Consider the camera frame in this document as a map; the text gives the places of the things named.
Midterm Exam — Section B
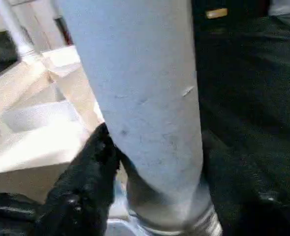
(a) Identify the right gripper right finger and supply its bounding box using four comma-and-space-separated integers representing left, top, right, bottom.
201, 130, 290, 236

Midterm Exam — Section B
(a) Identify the white plastic table leg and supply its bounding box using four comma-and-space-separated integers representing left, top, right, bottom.
56, 0, 223, 236
0, 0, 38, 62

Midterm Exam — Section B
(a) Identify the white plastic table top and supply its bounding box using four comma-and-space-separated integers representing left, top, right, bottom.
0, 44, 135, 236

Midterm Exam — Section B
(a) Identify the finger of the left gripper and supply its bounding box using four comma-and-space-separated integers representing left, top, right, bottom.
0, 194, 53, 222

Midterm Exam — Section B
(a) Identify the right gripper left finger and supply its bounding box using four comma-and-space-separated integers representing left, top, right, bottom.
34, 123, 124, 236

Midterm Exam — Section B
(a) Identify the black cabinet with yellow label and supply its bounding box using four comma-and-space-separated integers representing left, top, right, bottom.
191, 0, 271, 31

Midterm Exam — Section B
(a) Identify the black table mat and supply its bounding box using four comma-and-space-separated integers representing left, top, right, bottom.
0, 15, 290, 236

